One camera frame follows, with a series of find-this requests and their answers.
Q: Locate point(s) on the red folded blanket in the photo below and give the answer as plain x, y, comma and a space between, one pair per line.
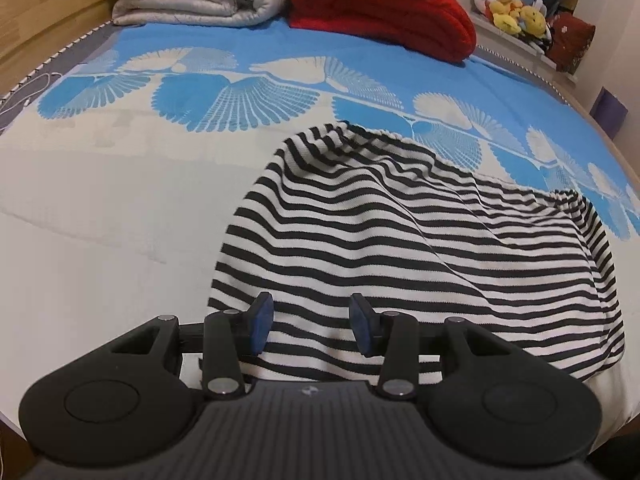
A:
380, 5

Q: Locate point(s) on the red patterned bag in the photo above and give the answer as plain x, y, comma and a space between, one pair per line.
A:
572, 42

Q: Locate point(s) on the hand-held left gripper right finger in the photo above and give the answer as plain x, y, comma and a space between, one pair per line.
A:
360, 322

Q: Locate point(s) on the wooden bed frame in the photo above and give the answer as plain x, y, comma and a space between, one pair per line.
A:
40, 20

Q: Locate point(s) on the black white striped hoodie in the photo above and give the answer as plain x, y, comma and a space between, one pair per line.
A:
400, 240

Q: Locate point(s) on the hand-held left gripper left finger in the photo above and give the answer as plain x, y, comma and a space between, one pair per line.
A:
262, 321

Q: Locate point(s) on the yellow white plush toy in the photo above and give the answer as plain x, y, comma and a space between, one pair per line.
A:
534, 19

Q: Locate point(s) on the yellow plush duck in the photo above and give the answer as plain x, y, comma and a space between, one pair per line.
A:
506, 12

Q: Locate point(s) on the white windowsill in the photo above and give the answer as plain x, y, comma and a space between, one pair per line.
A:
530, 52

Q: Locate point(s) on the blue white printed bedsheet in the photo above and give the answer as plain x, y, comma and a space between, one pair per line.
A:
100, 210

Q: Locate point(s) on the purple box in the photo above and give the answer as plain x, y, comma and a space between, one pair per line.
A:
609, 112

